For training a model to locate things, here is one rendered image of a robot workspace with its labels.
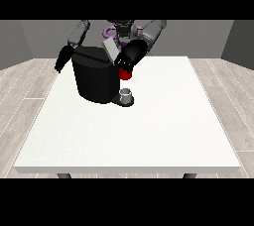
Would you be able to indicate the red pod holder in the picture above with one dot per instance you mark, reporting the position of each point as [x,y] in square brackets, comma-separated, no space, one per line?
[124,74]

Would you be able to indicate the dark table leg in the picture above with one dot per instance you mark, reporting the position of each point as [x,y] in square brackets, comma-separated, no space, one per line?
[64,175]
[189,175]

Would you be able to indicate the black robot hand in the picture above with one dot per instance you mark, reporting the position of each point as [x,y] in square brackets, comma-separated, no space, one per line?
[63,56]
[132,55]

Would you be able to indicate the small grey cup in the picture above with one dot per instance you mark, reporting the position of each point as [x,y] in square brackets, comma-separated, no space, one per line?
[126,95]

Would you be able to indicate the black coffee machine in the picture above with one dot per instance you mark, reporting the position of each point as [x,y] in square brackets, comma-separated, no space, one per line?
[93,76]

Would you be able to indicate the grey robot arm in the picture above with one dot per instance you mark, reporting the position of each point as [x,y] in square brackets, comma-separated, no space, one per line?
[152,32]
[78,34]

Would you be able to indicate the pale grey machine lid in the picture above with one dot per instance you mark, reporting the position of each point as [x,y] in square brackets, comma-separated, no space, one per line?
[110,48]

